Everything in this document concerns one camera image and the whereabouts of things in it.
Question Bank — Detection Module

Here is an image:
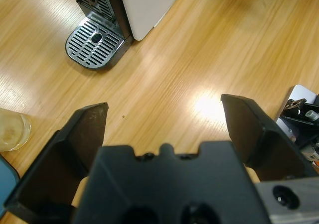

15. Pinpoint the white camera mounting block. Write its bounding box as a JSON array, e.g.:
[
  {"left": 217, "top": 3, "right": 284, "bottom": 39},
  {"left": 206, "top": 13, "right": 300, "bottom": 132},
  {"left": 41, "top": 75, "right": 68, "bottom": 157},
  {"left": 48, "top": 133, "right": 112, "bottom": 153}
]
[{"left": 275, "top": 84, "right": 319, "bottom": 145}]

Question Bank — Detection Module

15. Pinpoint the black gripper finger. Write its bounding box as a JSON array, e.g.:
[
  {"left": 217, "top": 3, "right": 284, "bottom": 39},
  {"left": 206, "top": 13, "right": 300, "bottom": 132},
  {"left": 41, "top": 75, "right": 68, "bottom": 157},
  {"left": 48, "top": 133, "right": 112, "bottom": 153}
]
[
  {"left": 3, "top": 102, "right": 110, "bottom": 224},
  {"left": 221, "top": 94, "right": 319, "bottom": 184}
]

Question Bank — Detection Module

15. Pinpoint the blue plastic tray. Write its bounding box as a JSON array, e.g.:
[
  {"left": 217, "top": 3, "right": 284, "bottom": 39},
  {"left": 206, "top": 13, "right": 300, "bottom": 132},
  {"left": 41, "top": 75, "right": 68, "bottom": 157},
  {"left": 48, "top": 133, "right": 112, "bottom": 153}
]
[{"left": 0, "top": 153, "right": 20, "bottom": 205}]

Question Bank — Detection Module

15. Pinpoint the clear drinking glass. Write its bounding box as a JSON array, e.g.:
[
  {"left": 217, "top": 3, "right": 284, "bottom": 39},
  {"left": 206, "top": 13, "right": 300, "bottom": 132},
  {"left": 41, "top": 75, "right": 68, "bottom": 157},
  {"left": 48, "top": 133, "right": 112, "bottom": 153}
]
[{"left": 0, "top": 108, "right": 32, "bottom": 152}]

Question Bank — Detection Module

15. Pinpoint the metal grid drip tray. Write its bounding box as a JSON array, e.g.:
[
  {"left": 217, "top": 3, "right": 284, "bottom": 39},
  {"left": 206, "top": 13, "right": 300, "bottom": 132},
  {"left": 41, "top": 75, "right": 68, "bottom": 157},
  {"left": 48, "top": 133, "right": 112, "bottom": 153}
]
[{"left": 65, "top": 16, "right": 133, "bottom": 72}]

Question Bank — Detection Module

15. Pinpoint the white capsule coffee machine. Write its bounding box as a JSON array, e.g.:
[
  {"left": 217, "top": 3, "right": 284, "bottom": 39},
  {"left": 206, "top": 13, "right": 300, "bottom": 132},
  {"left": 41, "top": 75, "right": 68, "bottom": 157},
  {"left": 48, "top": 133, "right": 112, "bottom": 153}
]
[{"left": 66, "top": 0, "right": 187, "bottom": 41}]

